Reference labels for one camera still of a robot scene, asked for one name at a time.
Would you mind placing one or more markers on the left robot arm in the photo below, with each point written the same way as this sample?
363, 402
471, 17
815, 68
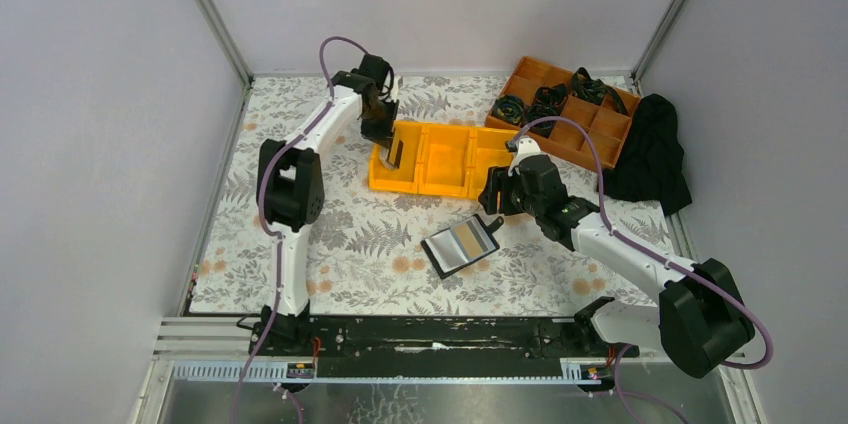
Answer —
290, 186

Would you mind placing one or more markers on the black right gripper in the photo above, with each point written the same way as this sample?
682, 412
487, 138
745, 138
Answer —
501, 189

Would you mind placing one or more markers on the black cloth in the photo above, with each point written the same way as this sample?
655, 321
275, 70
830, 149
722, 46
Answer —
650, 165

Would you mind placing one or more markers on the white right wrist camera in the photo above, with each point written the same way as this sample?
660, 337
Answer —
521, 149

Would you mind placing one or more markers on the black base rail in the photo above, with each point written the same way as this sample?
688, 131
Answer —
379, 347

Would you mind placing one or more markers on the wooden compartment organizer tray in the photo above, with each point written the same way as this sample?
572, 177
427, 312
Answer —
581, 125

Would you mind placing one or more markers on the black rolled tie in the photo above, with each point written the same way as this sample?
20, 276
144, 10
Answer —
551, 97

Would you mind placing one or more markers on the tan credit card in holder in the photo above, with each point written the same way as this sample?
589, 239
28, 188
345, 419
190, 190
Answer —
474, 239

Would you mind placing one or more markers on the black leather card holder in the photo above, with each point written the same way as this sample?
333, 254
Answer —
457, 247

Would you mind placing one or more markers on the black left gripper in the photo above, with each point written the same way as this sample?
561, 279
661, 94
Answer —
380, 121

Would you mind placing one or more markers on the dark green rolled tie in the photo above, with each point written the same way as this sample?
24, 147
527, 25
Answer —
595, 91

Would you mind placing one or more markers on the blue yellow rolled tie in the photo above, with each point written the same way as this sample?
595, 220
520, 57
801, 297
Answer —
510, 109

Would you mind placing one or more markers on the yellow plastic divided bin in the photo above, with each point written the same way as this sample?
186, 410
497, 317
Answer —
441, 160

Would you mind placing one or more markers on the floral patterned table mat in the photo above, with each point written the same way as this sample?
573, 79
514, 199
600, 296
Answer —
364, 251

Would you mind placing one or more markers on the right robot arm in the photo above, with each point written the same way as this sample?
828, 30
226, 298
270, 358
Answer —
695, 316

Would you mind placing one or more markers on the dark floral rolled tie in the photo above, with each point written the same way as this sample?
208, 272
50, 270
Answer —
538, 111

